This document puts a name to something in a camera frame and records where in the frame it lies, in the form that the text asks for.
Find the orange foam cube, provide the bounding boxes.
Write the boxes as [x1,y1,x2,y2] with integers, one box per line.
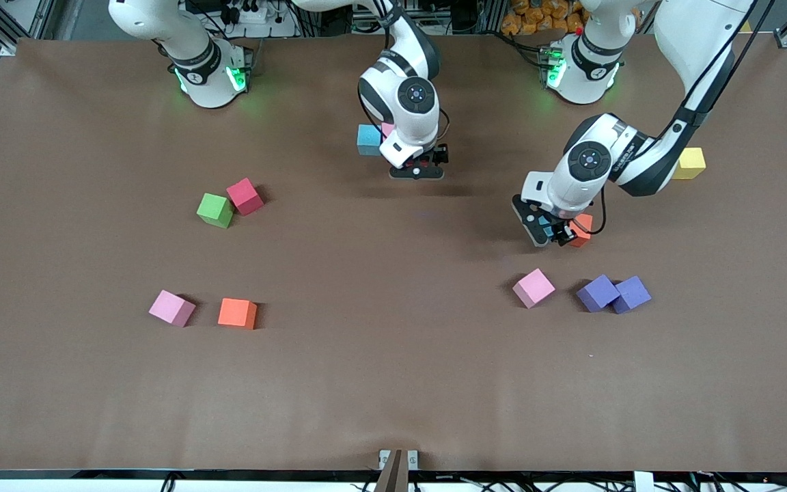
[568,213,594,248]
[217,298,258,330]

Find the blue foam cube with scribble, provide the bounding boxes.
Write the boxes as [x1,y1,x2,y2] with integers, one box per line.
[357,124,383,157]

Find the purple foam cube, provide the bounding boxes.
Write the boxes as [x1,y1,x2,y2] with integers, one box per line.
[576,274,620,313]
[612,275,652,315]

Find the black equipment rack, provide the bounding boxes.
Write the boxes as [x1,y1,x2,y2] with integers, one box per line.
[434,0,497,35]

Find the yellow foam cube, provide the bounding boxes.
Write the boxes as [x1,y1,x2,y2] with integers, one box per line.
[674,147,707,180]

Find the orange mesh bags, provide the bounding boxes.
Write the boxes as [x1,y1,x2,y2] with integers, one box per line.
[501,0,585,36]

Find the red foam cube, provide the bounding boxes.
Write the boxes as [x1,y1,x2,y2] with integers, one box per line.
[225,177,264,217]

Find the brown table cover mat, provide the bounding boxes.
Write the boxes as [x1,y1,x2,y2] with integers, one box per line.
[0,34,787,474]

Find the green foam cube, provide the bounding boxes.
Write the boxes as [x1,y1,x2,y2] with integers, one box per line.
[196,193,235,228]

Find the white power strip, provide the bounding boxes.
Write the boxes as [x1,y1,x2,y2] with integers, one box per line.
[226,3,278,25]

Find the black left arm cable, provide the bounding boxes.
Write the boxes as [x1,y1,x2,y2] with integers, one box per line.
[588,190,607,235]

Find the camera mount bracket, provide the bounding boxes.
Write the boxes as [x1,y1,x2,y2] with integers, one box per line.
[374,448,420,492]

